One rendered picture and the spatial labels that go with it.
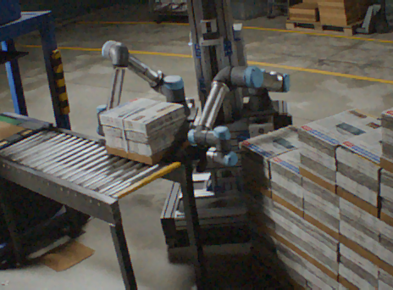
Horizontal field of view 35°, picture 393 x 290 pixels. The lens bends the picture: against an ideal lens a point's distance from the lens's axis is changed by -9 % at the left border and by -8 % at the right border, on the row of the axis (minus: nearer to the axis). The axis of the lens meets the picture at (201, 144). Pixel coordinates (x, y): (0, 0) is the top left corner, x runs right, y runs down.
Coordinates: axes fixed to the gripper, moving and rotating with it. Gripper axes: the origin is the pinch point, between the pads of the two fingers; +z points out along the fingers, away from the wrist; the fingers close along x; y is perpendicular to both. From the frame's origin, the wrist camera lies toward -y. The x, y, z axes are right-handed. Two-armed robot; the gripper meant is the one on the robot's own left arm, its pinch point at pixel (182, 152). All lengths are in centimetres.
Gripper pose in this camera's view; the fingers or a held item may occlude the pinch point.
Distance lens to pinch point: 351.8
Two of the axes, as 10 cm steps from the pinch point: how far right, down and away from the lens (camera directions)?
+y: -1.3, -9.2, -3.7
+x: -6.7, 3.6, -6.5
